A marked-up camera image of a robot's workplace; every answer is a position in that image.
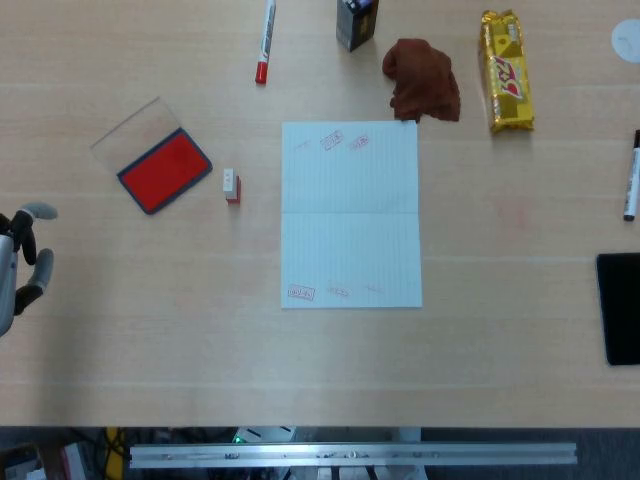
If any black smartphone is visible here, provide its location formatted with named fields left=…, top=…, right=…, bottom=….
left=595, top=252, right=640, bottom=367

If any red whiteboard marker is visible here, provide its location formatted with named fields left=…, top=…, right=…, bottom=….
left=253, top=0, right=278, bottom=85

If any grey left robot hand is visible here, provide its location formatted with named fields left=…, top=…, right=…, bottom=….
left=0, top=201, right=59, bottom=339

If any black carton box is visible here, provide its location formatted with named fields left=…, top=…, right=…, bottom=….
left=335, top=0, right=380, bottom=53

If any brown crumpled cloth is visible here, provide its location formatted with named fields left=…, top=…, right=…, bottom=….
left=382, top=38, right=462, bottom=124

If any small white red stamp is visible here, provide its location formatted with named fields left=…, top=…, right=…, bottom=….
left=219, top=167, right=244, bottom=208

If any gold snack package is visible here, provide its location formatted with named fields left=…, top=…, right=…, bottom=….
left=479, top=8, right=536, bottom=134

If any aluminium profile rail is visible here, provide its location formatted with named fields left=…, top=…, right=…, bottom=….
left=128, top=442, right=579, bottom=470

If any white device under table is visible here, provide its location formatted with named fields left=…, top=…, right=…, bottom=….
left=233, top=426, right=296, bottom=445

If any red ink pad clear lid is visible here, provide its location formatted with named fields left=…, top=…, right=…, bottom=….
left=89, top=96, right=214, bottom=216

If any white round grommet cover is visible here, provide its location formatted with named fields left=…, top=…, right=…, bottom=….
left=610, top=18, right=640, bottom=64

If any light blue lined paper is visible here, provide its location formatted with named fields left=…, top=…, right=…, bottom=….
left=280, top=119, right=424, bottom=310

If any black whiteboard marker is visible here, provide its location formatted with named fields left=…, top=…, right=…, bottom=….
left=622, top=129, right=640, bottom=222

